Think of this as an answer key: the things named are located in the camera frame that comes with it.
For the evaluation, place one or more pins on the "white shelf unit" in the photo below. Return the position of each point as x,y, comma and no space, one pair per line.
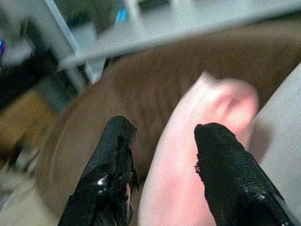
131,30

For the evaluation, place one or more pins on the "pink pillow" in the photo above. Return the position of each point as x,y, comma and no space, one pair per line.
181,150

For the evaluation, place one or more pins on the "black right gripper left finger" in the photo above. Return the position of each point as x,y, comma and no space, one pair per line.
105,164

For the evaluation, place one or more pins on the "brown sofa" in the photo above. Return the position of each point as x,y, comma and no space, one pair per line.
150,94

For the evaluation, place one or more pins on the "light grey cushion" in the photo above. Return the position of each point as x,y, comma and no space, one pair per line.
277,141

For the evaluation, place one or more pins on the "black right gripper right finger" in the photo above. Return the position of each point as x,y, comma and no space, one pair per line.
230,169

